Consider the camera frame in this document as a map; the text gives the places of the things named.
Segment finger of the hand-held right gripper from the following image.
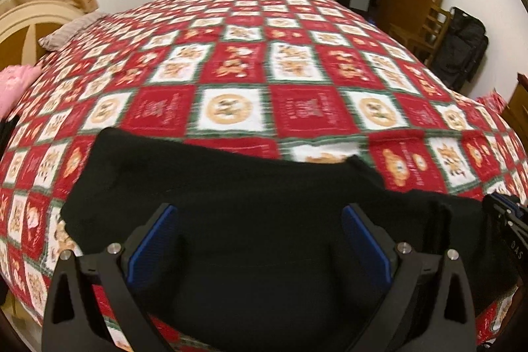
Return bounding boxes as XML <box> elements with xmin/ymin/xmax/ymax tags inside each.
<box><xmin>482</xmin><ymin>192</ymin><xmax>528</xmax><ymax>223</ymax></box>

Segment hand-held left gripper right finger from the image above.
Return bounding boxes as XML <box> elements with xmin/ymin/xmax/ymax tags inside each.
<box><xmin>342</xmin><ymin>204</ymin><xmax>483</xmax><ymax>352</ymax></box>

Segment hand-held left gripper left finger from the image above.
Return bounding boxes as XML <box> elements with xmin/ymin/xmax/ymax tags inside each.
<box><xmin>41</xmin><ymin>203</ymin><xmax>180</xmax><ymax>352</ymax></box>

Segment black pants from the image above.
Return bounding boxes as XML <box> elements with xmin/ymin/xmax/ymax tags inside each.
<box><xmin>60</xmin><ymin>127</ymin><xmax>520</xmax><ymax>352</ymax></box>

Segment wooden cabinet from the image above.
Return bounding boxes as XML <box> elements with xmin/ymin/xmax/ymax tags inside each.
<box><xmin>505</xmin><ymin>74</ymin><xmax>528</xmax><ymax>138</ymax></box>

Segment red plaid cloth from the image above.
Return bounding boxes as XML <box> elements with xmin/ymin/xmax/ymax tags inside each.
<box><xmin>474</xmin><ymin>88</ymin><xmax>507</xmax><ymax>113</ymax></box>

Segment black bag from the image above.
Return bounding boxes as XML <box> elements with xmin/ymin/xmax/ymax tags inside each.
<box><xmin>431</xmin><ymin>7</ymin><xmax>489</xmax><ymax>91</ymax></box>

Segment dark cloth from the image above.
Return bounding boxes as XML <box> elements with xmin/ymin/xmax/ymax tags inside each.
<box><xmin>0</xmin><ymin>117</ymin><xmax>19</xmax><ymax>146</ymax></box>

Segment wooden chair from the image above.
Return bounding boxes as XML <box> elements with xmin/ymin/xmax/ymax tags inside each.
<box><xmin>388</xmin><ymin>3</ymin><xmax>452</xmax><ymax>68</ymax></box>

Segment pink fluffy cloth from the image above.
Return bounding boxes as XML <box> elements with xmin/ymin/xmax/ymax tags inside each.
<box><xmin>0</xmin><ymin>64</ymin><xmax>42</xmax><ymax>117</ymax></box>

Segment red printed checkered blanket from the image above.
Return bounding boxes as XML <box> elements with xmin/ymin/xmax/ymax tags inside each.
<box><xmin>0</xmin><ymin>0</ymin><xmax>528</xmax><ymax>352</ymax></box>

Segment striped pillow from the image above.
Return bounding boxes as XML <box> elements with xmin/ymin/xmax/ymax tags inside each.
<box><xmin>38</xmin><ymin>12</ymin><xmax>104</xmax><ymax>52</ymax></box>

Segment cream wooden headboard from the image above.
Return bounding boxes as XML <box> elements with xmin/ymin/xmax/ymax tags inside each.
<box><xmin>0</xmin><ymin>0</ymin><xmax>85</xmax><ymax>68</ymax></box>

